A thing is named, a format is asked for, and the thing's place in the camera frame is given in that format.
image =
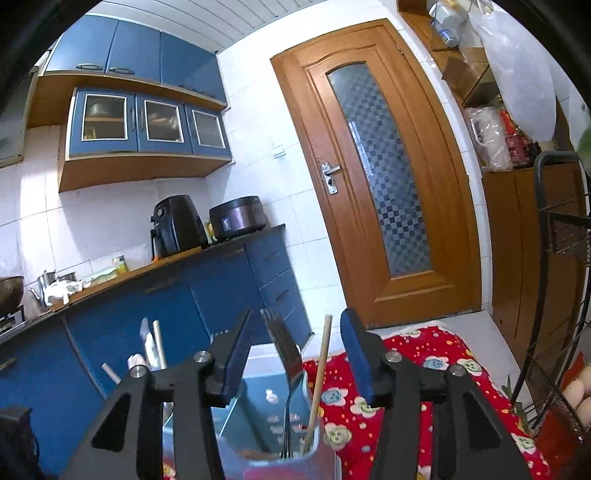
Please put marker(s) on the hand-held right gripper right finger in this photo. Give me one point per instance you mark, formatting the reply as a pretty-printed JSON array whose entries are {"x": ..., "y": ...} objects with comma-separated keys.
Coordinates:
[{"x": 358, "y": 355}]

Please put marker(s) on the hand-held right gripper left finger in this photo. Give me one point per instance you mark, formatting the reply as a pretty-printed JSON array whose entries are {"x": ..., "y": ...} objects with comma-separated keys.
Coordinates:
[{"x": 238, "y": 350}]

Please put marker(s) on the light blue utensil holder box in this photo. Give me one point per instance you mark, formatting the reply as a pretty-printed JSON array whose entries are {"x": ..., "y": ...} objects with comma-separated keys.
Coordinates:
[{"x": 258, "y": 392}]

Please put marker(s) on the stainless steel fork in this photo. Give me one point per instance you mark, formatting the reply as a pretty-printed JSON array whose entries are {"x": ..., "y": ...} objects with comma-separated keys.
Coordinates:
[{"x": 288, "y": 355}]

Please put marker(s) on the red printed tablecloth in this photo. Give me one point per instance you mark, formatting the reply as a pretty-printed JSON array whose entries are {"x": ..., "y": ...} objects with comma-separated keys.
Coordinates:
[{"x": 415, "y": 341}]

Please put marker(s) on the blue kitchen base cabinets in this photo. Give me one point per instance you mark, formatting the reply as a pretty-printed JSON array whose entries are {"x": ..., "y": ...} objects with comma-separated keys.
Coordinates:
[{"x": 221, "y": 286}]

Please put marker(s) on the dark wok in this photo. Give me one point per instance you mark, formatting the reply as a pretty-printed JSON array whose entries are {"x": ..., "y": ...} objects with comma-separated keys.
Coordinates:
[{"x": 10, "y": 293}]

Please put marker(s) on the dark rice cooker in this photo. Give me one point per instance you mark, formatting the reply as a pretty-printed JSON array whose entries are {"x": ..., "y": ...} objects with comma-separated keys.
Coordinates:
[{"x": 238, "y": 217}]

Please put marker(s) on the black air fryer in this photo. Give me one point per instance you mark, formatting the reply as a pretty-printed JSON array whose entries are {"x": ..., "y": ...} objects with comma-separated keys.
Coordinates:
[{"x": 178, "y": 226}]

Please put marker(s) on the white cloth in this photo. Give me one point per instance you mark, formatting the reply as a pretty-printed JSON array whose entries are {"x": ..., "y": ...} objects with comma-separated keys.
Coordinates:
[{"x": 62, "y": 290}]

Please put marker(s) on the steel kettle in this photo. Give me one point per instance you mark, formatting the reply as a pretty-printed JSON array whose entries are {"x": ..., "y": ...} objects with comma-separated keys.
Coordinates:
[{"x": 46, "y": 279}]

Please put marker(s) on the wooden shelf cabinet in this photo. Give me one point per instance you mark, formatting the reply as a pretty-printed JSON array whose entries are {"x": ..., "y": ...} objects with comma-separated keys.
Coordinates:
[{"x": 508, "y": 230}]

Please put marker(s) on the pile of eggs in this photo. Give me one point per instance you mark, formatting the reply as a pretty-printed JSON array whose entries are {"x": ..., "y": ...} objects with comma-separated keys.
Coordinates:
[{"x": 577, "y": 392}]

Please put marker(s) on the wooden door with glass pane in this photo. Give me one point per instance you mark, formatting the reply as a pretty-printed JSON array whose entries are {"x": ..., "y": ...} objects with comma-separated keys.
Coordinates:
[{"x": 314, "y": 115}]

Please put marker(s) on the black metal rack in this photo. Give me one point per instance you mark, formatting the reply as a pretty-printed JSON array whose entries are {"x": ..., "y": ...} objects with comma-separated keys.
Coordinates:
[{"x": 539, "y": 184}]

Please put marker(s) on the clear plastic bag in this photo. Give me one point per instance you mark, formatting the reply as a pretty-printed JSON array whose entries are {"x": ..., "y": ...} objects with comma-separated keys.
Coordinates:
[{"x": 489, "y": 138}]

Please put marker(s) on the red packets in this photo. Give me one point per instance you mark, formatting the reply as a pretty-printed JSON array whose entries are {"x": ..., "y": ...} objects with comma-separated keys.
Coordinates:
[{"x": 519, "y": 145}]

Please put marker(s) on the range hood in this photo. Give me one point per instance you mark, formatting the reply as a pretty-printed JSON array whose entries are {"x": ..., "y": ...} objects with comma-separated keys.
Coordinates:
[{"x": 11, "y": 138}]

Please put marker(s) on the white plastic bag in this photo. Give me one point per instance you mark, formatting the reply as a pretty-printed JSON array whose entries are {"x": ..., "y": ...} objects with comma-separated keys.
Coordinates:
[{"x": 521, "y": 78}]

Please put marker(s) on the blue overhead cabinets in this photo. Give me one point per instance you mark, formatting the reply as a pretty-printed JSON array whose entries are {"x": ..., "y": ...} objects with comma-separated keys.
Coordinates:
[{"x": 134, "y": 46}]

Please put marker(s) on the plastic bottle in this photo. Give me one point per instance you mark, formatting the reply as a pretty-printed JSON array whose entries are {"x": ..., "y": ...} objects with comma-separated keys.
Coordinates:
[{"x": 448, "y": 23}]

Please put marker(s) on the white wall hook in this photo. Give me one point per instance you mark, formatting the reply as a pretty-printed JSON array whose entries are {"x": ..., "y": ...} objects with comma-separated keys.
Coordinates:
[{"x": 278, "y": 152}]

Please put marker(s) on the blue glass-door wall cabinet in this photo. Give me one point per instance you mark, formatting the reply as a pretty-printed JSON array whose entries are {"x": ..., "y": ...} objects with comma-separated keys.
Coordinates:
[{"x": 138, "y": 170}]

